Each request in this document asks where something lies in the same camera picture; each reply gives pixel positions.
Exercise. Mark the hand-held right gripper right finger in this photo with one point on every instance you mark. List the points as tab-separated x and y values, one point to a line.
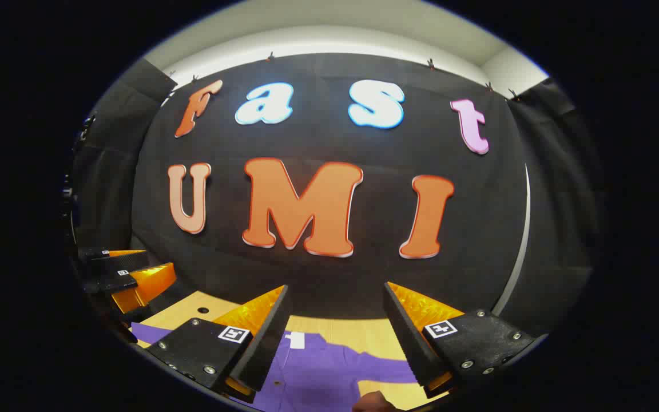
407	337

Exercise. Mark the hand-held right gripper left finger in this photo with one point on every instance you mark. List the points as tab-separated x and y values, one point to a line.
266	343

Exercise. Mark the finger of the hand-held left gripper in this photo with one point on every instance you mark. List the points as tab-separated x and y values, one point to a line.
113	281
106	256

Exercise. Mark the purple short-sleeved shirt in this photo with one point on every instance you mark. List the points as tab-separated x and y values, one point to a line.
318	372

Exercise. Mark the black backdrop cloth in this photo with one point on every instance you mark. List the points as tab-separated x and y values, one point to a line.
329	274

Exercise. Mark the white vertical pole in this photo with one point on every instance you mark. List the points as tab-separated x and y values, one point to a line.
527	229

